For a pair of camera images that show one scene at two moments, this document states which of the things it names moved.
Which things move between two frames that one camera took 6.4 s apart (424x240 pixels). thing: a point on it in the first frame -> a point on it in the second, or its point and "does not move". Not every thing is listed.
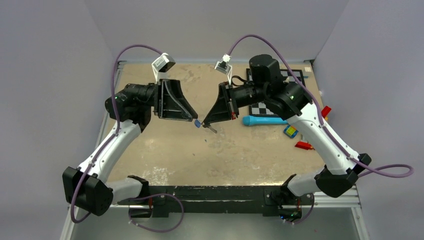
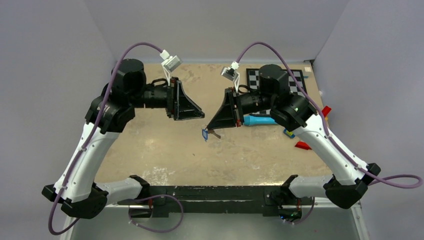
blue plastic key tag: x=197 y=123 -> x=205 y=134
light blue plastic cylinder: x=249 y=120 does not move
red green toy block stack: x=325 y=112 does not move
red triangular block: x=304 y=145 does not move
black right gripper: x=224 y=108 -> x=228 y=115
